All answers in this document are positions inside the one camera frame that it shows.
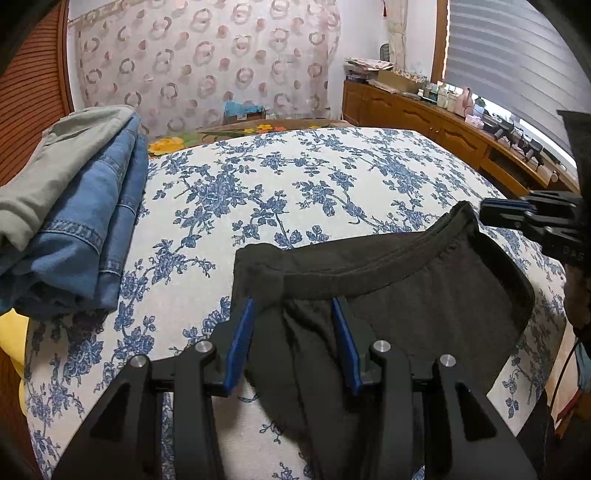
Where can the pink bottle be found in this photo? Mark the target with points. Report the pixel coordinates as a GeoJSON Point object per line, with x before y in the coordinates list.
{"type": "Point", "coordinates": [464, 101]}

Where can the blue box by curtain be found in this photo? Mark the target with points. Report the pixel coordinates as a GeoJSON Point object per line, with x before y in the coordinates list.
{"type": "Point", "coordinates": [242, 110]}

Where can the folded blue jeans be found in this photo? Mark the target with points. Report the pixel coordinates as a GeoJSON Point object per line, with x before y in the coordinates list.
{"type": "Point", "coordinates": [78, 258]}

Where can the wooden louvered wardrobe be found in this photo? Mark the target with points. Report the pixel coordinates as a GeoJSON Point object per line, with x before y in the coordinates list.
{"type": "Point", "coordinates": [27, 106]}

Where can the black t-shirt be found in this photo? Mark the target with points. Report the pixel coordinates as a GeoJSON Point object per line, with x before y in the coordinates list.
{"type": "Point", "coordinates": [415, 295]}

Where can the stack of papers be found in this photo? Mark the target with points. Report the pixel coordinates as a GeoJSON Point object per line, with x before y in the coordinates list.
{"type": "Point", "coordinates": [364, 67]}

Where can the blue floral bed sheet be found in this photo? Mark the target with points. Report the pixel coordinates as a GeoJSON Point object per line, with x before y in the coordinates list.
{"type": "Point", "coordinates": [300, 184]}

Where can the person's dark clothing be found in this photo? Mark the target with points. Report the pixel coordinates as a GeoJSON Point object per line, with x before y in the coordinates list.
{"type": "Point", "coordinates": [568, 443]}

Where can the grey window blind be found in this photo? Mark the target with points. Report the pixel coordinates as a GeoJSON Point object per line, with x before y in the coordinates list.
{"type": "Point", "coordinates": [508, 55]}

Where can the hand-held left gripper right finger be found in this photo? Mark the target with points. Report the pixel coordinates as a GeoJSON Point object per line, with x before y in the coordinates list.
{"type": "Point", "coordinates": [346, 341]}

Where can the wooden window frame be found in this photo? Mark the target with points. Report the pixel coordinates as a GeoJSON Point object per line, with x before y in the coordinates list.
{"type": "Point", "coordinates": [441, 41]}

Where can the wrapped white pipe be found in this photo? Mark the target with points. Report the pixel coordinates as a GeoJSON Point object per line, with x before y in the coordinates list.
{"type": "Point", "coordinates": [397, 37]}

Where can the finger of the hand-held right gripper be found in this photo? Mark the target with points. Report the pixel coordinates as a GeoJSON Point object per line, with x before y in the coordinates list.
{"type": "Point", "coordinates": [503, 202]}
{"type": "Point", "coordinates": [501, 215]}

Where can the yellow cloth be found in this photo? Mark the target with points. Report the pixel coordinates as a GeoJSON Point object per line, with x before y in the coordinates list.
{"type": "Point", "coordinates": [11, 337]}

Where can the small black device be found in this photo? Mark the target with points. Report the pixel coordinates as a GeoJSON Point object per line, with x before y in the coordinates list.
{"type": "Point", "coordinates": [533, 150]}
{"type": "Point", "coordinates": [503, 129]}

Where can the cluster of small bottles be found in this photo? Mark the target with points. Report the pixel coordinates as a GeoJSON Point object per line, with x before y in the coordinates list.
{"type": "Point", "coordinates": [438, 94]}

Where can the open cardboard box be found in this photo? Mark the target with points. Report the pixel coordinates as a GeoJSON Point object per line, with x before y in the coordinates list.
{"type": "Point", "coordinates": [392, 81]}

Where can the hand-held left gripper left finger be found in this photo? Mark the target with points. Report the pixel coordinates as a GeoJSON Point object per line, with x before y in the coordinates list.
{"type": "Point", "coordinates": [242, 341]}

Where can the wooden sideboard cabinet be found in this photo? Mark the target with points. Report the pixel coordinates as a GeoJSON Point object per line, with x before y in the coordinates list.
{"type": "Point", "coordinates": [415, 115]}

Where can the folded grey pants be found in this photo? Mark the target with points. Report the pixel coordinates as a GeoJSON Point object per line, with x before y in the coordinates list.
{"type": "Point", "coordinates": [55, 175]}

